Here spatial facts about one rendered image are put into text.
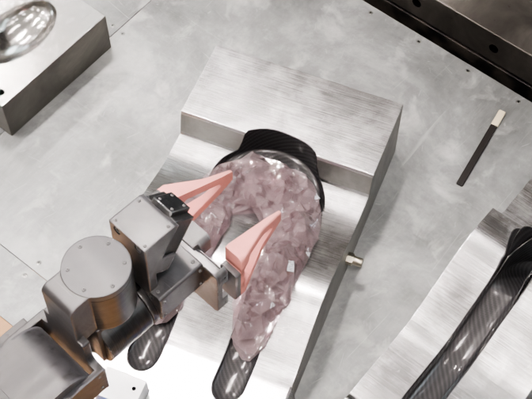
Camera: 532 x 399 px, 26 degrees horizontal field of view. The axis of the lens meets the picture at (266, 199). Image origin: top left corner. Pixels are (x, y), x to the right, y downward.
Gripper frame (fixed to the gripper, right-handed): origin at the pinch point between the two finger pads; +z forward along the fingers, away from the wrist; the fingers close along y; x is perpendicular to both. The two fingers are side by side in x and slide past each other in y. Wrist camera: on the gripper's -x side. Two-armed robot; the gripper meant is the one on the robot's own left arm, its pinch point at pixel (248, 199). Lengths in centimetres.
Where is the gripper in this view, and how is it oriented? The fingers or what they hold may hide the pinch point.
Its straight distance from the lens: 107.0
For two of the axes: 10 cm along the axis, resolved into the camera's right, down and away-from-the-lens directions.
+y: -7.2, -6.0, 3.6
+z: 7.0, -6.0, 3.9
